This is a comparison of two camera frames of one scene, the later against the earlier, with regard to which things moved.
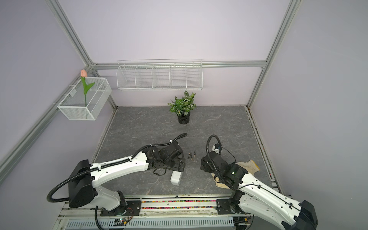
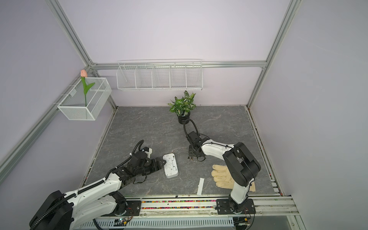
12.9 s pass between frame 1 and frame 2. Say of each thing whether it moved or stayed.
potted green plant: stayed
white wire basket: stayed
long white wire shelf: stayed
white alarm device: moved
